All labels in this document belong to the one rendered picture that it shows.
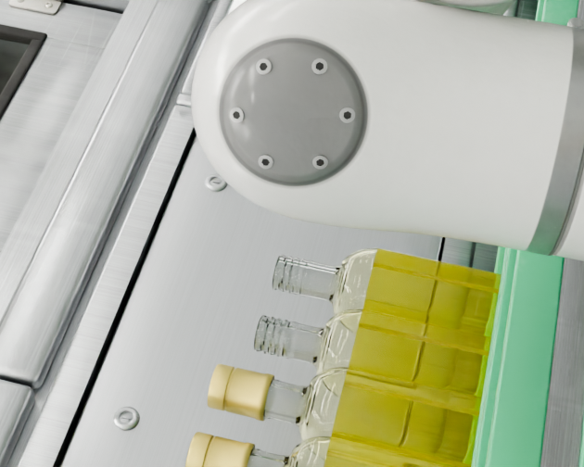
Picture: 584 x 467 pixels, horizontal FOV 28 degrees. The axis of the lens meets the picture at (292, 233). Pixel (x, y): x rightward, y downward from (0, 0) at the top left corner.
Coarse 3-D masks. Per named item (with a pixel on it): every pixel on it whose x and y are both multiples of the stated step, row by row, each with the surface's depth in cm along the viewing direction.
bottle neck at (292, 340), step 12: (264, 324) 90; (276, 324) 90; (288, 324) 91; (300, 324) 91; (264, 336) 90; (276, 336) 90; (288, 336) 90; (300, 336) 90; (312, 336) 90; (264, 348) 90; (276, 348) 90; (288, 348) 90; (300, 348) 90; (312, 348) 90; (300, 360) 91
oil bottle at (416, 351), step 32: (352, 320) 89; (384, 320) 89; (320, 352) 89; (352, 352) 87; (384, 352) 88; (416, 352) 88; (448, 352) 88; (480, 352) 88; (448, 384) 86; (480, 384) 86
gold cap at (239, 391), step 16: (224, 368) 87; (240, 368) 88; (224, 384) 86; (240, 384) 86; (256, 384) 86; (208, 400) 86; (224, 400) 86; (240, 400) 86; (256, 400) 86; (256, 416) 86
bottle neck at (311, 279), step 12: (276, 264) 93; (288, 264) 93; (300, 264) 93; (312, 264) 94; (324, 264) 94; (276, 276) 93; (288, 276) 93; (300, 276) 93; (312, 276) 93; (324, 276) 93; (276, 288) 94; (288, 288) 94; (300, 288) 93; (312, 288) 93; (324, 288) 93
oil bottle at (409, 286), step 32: (352, 256) 93; (384, 256) 93; (416, 256) 93; (352, 288) 91; (384, 288) 91; (416, 288) 91; (448, 288) 91; (480, 288) 91; (416, 320) 90; (448, 320) 90; (480, 320) 89
